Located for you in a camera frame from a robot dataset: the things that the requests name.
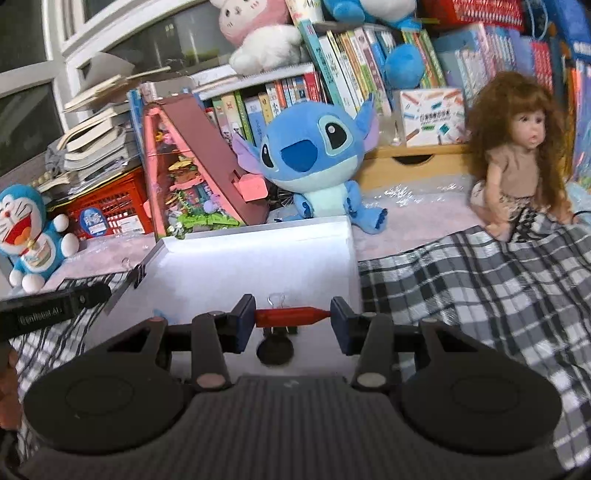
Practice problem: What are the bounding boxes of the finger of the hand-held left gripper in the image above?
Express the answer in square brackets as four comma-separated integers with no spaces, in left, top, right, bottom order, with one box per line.
[60,282,113,310]

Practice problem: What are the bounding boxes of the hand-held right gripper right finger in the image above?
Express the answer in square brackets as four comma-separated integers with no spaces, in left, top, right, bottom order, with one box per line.
[329,296,492,389]

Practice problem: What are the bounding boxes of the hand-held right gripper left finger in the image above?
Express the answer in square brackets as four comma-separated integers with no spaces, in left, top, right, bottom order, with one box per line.
[99,294,257,392]

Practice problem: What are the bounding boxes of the black binder clip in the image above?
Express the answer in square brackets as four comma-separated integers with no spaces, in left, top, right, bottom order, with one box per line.
[257,292,300,340]
[121,257,149,290]

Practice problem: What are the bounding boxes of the black round cap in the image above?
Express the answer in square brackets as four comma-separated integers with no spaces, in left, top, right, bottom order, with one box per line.
[256,339,295,367]

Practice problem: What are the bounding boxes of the orange pen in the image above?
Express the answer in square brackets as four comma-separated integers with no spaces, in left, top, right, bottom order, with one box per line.
[255,306,332,327]

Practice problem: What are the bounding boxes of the white cardboard box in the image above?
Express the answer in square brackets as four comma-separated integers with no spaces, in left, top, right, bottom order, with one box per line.
[85,216,362,385]

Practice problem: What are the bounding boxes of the person's left hand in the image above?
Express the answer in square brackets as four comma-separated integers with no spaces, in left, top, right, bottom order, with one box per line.
[0,344,22,431]

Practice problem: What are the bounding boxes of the round blue label card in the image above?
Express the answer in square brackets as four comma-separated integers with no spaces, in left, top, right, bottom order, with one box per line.
[78,207,110,239]

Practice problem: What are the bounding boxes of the blue white cat plush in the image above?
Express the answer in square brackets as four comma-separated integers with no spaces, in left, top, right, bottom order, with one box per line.
[0,184,80,295]

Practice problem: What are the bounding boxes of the red plastic crate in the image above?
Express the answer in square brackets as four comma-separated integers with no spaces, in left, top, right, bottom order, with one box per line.
[64,166,156,239]

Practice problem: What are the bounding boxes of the black white plaid blanket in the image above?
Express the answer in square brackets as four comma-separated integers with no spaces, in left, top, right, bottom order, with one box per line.
[9,220,591,470]

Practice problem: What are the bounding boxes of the stack of paperback books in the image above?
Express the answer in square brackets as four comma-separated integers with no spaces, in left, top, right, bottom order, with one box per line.
[36,66,172,195]

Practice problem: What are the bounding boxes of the pink triangular house model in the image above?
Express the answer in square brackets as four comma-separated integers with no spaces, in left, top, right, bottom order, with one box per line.
[140,94,271,241]

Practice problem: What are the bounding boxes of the wooden drawer box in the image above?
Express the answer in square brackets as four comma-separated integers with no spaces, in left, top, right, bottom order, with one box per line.
[359,142,477,191]

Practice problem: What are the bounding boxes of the blue big-eared plush toy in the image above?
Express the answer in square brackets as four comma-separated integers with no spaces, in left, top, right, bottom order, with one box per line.
[231,94,389,237]

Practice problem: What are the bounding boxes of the white illustrated carton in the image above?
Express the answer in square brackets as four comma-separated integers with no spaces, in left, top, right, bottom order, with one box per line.
[399,87,468,148]

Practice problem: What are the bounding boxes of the long-haired doll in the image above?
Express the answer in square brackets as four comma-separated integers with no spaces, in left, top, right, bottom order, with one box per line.
[465,71,583,244]

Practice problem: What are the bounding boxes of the row of colourful books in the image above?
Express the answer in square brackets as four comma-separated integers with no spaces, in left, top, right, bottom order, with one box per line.
[128,0,591,153]

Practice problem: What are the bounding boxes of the blue white plush toy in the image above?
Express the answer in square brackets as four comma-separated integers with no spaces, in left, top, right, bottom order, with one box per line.
[322,0,428,89]

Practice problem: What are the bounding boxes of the pink white bunny plush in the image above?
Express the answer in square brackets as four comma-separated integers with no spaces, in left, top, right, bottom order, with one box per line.
[209,0,311,75]

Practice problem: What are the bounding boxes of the row of thin picture books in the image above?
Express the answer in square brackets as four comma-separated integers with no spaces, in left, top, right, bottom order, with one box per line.
[571,59,591,186]

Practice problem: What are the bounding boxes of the red plastic basket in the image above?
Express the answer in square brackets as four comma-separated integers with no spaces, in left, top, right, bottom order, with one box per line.
[419,0,526,31]

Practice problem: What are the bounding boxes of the blue gift bag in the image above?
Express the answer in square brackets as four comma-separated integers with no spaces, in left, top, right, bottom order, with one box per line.
[525,0,591,63]

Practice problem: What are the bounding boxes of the white window frame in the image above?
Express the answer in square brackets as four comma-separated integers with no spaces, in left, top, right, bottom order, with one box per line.
[0,0,242,155]

